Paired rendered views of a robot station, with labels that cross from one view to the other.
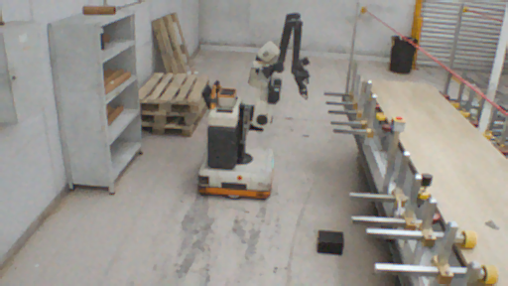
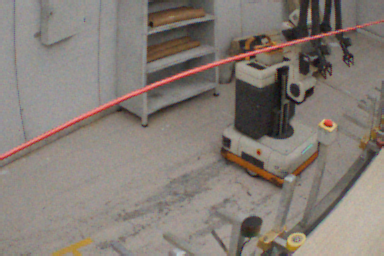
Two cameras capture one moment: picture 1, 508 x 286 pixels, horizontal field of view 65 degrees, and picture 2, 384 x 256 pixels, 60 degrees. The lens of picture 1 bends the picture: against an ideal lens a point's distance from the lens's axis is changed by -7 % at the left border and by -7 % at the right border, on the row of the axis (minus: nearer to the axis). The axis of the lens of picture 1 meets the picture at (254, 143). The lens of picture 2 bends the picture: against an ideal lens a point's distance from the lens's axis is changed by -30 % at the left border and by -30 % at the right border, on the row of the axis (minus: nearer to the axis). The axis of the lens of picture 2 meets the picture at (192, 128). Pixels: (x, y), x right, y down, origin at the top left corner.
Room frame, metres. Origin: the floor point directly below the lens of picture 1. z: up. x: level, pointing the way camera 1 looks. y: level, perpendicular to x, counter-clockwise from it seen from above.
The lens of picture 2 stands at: (1.07, -1.39, 1.94)
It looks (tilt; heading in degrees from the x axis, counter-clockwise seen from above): 29 degrees down; 44
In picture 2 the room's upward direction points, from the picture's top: straight up
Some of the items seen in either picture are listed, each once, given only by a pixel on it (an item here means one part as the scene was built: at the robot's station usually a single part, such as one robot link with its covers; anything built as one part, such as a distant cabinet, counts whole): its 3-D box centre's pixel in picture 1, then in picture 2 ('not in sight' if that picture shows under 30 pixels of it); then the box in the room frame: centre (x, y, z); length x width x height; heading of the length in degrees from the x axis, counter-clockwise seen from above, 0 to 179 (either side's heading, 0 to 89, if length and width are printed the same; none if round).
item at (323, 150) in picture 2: (390, 162); (316, 186); (2.37, -0.86, 0.93); 0.05 x 0.05 x 0.45; 87
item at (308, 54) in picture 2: (273, 87); (310, 57); (3.61, -0.15, 0.99); 0.28 x 0.16 x 0.22; 177
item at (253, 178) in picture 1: (237, 169); (276, 143); (3.63, 0.14, 0.16); 0.67 x 0.64 x 0.25; 87
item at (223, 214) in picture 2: (387, 199); (257, 232); (2.07, -0.78, 0.84); 0.43 x 0.03 x 0.04; 87
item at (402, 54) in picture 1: (402, 54); not in sight; (8.67, -2.98, 0.36); 0.59 x 0.58 x 0.73; 177
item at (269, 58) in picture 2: (227, 97); (269, 54); (3.64, 0.26, 0.87); 0.23 x 0.15 x 0.11; 177
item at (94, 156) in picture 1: (101, 98); (167, 29); (3.75, 1.47, 0.78); 0.90 x 0.45 x 1.55; 177
